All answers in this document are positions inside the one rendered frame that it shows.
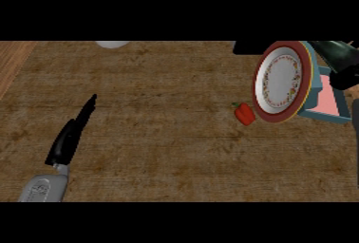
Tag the white plate with red rim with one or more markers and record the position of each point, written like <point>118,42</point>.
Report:
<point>281,81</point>

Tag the teal and pink tray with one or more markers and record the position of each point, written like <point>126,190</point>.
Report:
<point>328,101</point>

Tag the white round object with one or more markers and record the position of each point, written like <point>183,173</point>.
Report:
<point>113,44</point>

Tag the red bell pepper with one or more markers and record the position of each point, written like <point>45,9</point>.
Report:
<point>244,114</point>

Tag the dark green glossy object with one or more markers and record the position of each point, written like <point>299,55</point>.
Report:
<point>337,54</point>

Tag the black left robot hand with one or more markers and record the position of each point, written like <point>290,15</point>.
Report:
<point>70,139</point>

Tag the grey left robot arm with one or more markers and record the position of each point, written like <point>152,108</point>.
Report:
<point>46,187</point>

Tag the black flat object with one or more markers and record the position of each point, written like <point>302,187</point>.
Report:
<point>247,47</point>

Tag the black rounded object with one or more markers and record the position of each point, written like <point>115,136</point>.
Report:
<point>346,79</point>

